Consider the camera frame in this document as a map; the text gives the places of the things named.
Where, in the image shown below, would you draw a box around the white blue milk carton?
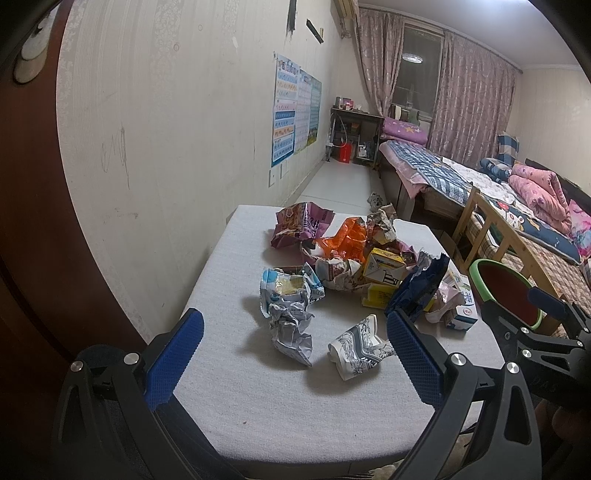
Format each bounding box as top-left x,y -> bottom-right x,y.
425,269 -> 479,332

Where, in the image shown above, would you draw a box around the dark blue foil snack bag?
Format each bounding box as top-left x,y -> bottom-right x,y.
385,252 -> 450,320

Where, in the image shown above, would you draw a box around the pink plastic wrapper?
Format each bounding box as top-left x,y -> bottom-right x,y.
392,240 -> 418,266

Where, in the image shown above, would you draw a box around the yellow wrapper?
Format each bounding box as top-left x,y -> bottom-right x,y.
362,283 -> 397,310

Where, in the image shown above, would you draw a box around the grey patterned paper cup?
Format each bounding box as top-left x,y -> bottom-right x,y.
328,314 -> 394,381

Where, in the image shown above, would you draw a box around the yellow juice carton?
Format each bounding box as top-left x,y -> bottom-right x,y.
363,248 -> 409,286

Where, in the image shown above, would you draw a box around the brown grey wrapper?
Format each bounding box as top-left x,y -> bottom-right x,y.
367,204 -> 397,245

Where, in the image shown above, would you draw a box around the light blue snack bag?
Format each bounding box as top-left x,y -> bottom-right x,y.
259,263 -> 325,367

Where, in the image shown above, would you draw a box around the purple snack bag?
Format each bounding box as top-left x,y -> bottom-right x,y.
270,202 -> 335,249

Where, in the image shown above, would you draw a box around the green rimmed red trash bin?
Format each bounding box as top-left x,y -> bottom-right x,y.
468,259 -> 543,330

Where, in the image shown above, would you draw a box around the navy cartoon blanket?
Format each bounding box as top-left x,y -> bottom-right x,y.
487,198 -> 581,265

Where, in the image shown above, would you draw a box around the pink floral folded quilt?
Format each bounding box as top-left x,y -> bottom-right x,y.
508,163 -> 572,236

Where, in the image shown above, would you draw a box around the dark red wooden door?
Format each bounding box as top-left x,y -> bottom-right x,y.
1,1 -> 144,479

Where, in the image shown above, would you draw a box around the bed with blue plaid quilt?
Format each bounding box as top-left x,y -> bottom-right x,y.
380,140 -> 517,219

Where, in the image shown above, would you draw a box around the blue plaid pillow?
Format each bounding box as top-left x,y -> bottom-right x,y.
496,132 -> 520,167

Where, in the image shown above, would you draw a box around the grey shoes on floor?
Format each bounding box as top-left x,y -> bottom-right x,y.
367,192 -> 384,212

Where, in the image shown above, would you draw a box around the orange plastic wrapper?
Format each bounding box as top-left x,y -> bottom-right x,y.
317,217 -> 368,264

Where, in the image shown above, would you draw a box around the pink patterned curtain right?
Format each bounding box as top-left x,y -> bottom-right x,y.
428,30 -> 521,167

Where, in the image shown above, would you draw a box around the pink patterned curtain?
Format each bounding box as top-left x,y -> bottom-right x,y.
356,8 -> 405,116
428,30 -> 521,167

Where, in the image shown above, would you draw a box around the purple folded blanket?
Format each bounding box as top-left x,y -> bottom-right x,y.
381,117 -> 428,146

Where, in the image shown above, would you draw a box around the red bucket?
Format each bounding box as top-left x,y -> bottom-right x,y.
334,142 -> 353,163

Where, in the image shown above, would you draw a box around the dark wooden desk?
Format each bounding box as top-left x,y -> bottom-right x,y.
327,107 -> 384,169

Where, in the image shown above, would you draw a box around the pink patterned curtain left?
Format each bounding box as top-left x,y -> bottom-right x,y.
356,8 -> 405,116

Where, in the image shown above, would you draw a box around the green white wall poster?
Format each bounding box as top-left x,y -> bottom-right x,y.
294,69 -> 322,153

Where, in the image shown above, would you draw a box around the blue wall poster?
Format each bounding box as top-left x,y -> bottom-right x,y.
271,55 -> 300,167

